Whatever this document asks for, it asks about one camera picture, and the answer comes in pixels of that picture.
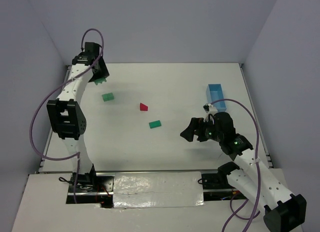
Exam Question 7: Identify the light green rectangular block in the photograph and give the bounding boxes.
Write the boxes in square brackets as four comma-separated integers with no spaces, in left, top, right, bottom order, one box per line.
[94,77,107,85]

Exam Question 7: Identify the dark green rectangular block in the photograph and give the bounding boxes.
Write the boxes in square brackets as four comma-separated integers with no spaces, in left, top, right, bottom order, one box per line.
[149,120,162,129]

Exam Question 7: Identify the blue plastic box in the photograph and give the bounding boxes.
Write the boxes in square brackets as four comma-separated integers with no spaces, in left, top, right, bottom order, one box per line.
[206,84,227,112]

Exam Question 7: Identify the small green cube block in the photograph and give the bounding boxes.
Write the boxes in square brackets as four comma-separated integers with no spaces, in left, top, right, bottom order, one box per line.
[102,93,110,102]

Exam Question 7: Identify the red triangular wood block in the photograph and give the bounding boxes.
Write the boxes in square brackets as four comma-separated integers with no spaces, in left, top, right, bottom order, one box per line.
[139,103,149,111]

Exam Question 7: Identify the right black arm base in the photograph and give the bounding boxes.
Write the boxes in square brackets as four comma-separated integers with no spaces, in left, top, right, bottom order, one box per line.
[197,162,239,201]

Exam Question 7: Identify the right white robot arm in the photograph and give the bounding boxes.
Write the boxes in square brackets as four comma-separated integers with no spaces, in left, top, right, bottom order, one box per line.
[180,112,307,232]

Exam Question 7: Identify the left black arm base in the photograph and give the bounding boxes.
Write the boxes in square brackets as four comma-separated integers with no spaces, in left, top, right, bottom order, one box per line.
[58,173,115,209]

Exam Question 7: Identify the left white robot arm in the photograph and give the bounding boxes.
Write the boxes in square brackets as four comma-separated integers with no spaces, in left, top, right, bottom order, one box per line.
[46,42,110,177]

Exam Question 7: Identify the silver tape patch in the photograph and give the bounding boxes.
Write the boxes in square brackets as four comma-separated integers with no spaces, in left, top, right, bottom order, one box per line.
[113,172,204,209]

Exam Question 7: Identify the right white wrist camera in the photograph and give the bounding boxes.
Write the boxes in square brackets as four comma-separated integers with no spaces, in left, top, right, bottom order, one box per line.
[203,103,218,117]

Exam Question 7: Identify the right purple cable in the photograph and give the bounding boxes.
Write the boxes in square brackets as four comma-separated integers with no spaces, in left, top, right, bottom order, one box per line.
[209,98,262,232]

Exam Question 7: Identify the purple cable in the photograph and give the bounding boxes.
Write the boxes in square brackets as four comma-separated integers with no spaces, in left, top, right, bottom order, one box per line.
[209,98,262,232]
[29,28,105,203]

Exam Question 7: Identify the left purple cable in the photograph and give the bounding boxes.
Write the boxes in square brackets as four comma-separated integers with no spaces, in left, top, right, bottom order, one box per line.
[29,28,105,203]

